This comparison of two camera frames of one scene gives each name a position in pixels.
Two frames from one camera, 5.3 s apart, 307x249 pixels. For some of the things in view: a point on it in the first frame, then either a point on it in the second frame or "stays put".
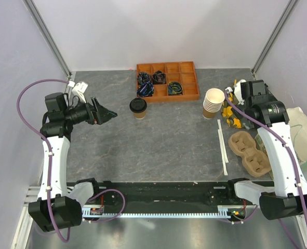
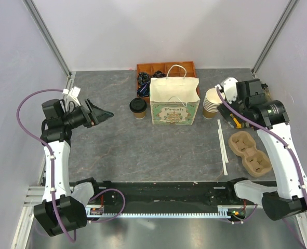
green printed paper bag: (305, 136) → (174, 100)
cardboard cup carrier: (255, 162) stays put
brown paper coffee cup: (139, 115) stays put
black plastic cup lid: (138, 105) stays put
